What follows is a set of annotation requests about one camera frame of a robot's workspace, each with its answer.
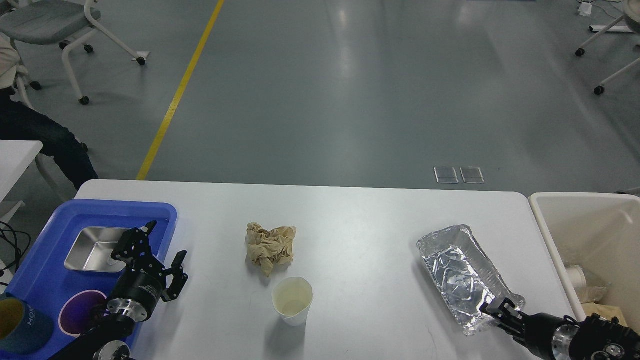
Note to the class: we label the pink HOME mug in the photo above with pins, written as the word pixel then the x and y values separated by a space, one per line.
pixel 82 312

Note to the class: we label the right floor socket plate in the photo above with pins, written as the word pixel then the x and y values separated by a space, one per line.
pixel 472 175

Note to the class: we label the person in dark trousers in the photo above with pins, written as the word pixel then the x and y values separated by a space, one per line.
pixel 20 123

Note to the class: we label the crumpled brown paper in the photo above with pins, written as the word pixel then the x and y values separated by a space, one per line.
pixel 269 248

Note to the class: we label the teal HOME mug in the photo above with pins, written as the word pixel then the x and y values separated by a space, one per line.
pixel 23 329

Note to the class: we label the aluminium foil tray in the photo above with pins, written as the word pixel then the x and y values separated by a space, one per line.
pixel 465 276

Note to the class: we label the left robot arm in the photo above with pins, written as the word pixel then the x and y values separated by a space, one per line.
pixel 105 341

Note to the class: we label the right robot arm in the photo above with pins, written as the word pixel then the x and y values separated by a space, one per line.
pixel 596 338

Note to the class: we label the floor socket plate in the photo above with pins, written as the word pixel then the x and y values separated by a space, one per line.
pixel 472 175
pixel 446 175

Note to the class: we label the blue plastic tray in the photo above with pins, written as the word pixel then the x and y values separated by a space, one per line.
pixel 44 282

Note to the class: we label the brown paper in bin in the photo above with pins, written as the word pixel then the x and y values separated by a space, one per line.
pixel 627 316

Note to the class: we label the stainless steel rectangular dish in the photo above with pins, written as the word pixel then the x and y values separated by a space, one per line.
pixel 92 250

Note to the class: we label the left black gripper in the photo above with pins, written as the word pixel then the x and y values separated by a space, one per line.
pixel 137 292

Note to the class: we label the left floor socket plate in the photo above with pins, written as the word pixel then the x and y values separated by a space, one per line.
pixel 446 175

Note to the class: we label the clear plastic bottle in bin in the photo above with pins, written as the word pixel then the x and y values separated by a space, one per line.
pixel 589 287

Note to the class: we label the beige plastic bin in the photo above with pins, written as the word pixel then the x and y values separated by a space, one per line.
pixel 597 231

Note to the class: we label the white paper cup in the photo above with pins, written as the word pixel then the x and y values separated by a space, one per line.
pixel 292 299

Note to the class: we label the white side table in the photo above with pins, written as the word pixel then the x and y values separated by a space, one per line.
pixel 15 157

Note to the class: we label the grey office chair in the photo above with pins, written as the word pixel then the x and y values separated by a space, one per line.
pixel 62 22

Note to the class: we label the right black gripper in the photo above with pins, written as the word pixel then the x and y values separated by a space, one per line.
pixel 547 337

